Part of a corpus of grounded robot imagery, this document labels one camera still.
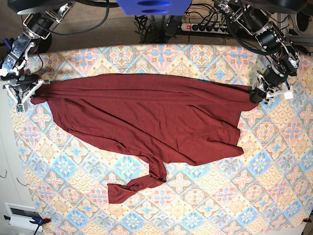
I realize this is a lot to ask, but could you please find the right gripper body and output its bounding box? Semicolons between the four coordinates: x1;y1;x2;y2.
3;78;50;106

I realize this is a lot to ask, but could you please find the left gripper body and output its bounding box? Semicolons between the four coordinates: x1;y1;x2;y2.
254;71;293;104

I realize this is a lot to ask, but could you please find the maroon t-shirt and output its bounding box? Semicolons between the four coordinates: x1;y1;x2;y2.
34;74;256;204

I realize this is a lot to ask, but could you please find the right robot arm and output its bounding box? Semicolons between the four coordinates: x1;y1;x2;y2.
0;0;75;112

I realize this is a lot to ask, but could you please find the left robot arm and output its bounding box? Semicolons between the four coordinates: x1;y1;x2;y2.
214;0;307;104

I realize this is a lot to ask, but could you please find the black round stool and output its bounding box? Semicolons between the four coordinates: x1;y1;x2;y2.
35;34;52;54

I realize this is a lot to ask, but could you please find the white power strip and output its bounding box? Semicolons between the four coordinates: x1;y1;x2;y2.
180;23;227;34

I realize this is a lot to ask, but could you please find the patterned tile tablecloth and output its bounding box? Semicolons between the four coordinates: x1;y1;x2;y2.
10;45;313;235

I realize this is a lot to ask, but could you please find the white floor outlet box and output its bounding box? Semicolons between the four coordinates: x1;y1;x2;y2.
4;202;40;232

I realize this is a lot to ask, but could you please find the blue orange clamp lower left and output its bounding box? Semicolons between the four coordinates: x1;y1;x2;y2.
3;215;51;234

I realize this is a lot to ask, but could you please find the orange clamp lower right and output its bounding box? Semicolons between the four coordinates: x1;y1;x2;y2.
302;218;312;223

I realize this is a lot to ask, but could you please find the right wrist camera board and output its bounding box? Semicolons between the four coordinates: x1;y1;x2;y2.
15;103;28;113

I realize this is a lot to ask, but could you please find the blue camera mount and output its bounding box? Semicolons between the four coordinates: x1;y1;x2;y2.
116;0;192;16

